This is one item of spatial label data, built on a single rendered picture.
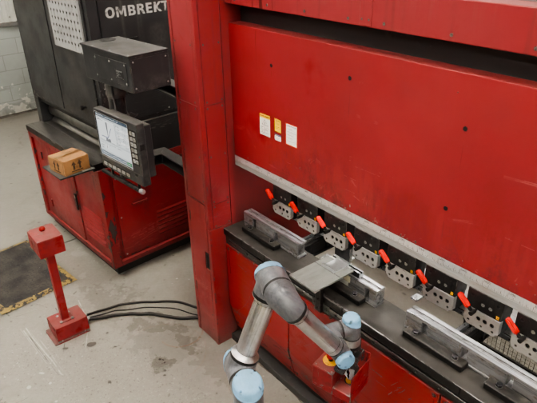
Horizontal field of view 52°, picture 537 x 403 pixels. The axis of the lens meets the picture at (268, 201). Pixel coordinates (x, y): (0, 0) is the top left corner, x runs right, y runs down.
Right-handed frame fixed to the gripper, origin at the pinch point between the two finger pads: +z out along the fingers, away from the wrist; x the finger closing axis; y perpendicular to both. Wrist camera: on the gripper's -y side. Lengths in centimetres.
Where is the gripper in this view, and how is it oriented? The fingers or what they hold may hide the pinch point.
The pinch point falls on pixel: (348, 378)
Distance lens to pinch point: 256.5
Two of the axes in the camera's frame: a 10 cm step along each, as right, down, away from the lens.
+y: 6.1, -4.5, 6.5
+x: -7.9, -2.7, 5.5
